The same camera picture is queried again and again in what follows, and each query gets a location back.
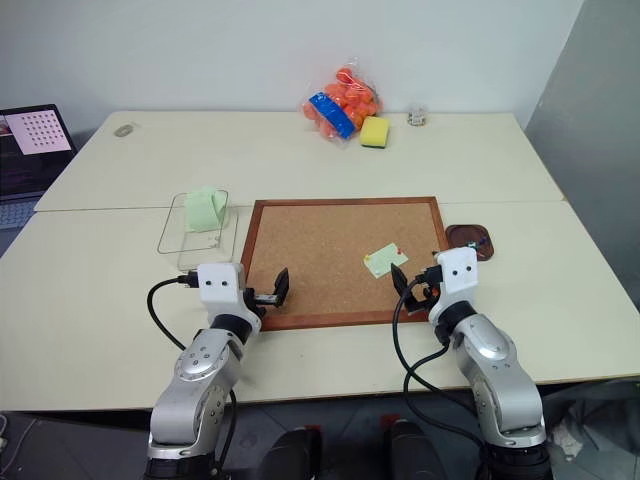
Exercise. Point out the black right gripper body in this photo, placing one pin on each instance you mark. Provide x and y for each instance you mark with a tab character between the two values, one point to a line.
424	292

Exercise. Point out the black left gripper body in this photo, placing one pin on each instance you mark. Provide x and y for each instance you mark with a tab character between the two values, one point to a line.
262	300

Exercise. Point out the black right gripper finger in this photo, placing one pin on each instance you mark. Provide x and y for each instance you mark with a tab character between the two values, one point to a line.
398	281

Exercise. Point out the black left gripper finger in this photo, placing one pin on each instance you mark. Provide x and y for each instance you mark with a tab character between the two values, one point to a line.
283	285

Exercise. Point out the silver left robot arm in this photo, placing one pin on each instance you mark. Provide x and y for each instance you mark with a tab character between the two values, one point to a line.
200	372

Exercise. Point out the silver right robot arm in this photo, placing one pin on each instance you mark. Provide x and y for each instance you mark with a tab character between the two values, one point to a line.
495	370

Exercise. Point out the light green paper note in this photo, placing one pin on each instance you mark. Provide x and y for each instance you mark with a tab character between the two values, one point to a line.
384	261

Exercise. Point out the small blue object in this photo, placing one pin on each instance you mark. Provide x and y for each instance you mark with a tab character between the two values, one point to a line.
481	245

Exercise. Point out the green sticky note pad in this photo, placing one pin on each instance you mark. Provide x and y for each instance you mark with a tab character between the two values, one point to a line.
202	210

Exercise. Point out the brown round-cornered dish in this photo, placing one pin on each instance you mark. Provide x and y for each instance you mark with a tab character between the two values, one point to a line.
462	235

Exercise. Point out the clear plastic tray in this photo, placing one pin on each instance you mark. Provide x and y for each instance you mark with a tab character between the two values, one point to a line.
200	245

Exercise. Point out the yellow sponge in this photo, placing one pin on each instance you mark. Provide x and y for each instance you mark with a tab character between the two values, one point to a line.
375	132

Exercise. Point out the dark rounded shape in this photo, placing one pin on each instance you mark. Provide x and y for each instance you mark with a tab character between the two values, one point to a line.
412	450
292	455

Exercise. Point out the small clear glass jar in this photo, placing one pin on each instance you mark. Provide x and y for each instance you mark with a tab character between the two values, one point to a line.
417	116

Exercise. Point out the bag of orange balls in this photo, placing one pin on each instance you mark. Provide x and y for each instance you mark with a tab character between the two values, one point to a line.
345	100

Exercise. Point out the crumpled clear plastic bag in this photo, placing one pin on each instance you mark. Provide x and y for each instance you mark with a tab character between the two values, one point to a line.
595	425

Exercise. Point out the clear tape roll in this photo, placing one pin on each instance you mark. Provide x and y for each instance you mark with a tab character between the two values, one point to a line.
123	130

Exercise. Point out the open laptop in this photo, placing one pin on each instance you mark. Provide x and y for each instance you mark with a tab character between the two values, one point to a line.
30	155

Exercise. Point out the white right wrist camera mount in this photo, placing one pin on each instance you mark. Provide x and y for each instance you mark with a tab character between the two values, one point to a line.
457	272

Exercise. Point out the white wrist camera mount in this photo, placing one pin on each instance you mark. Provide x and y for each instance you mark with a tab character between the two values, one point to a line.
457	272
220	290

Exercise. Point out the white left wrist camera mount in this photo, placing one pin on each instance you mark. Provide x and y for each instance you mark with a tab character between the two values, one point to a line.
220	290

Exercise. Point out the cork board with wooden frame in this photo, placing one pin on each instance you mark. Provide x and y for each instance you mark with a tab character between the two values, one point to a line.
320	260

